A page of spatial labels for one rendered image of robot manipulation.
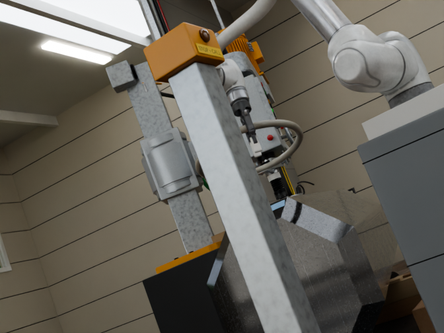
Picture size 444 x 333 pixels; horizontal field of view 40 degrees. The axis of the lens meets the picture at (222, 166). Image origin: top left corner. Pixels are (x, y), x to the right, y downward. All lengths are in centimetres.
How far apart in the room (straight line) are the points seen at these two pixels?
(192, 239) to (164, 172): 45
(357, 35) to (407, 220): 58
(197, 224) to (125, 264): 589
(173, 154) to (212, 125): 256
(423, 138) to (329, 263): 88
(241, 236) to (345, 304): 145
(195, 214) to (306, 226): 130
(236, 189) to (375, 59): 82
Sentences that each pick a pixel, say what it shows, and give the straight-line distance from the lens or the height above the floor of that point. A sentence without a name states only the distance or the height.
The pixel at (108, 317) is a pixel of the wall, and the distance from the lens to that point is 998.
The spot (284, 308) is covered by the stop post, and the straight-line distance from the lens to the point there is 123.
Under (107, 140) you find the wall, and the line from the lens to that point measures 973.
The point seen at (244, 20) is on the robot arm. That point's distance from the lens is 243.
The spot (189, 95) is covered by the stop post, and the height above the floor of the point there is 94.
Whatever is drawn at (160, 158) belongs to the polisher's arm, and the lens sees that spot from 382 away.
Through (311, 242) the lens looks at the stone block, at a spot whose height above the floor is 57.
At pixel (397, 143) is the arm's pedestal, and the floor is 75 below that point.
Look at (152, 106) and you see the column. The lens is 398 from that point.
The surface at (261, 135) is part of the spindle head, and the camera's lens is 324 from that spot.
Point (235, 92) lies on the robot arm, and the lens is 249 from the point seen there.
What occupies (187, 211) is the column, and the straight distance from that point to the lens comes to 382.
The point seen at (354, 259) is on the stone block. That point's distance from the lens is 263.
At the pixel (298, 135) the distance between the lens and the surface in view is 265.
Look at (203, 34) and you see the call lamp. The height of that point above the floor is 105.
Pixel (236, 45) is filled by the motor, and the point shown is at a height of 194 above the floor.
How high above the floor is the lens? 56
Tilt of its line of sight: 10 degrees up
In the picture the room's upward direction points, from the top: 21 degrees counter-clockwise
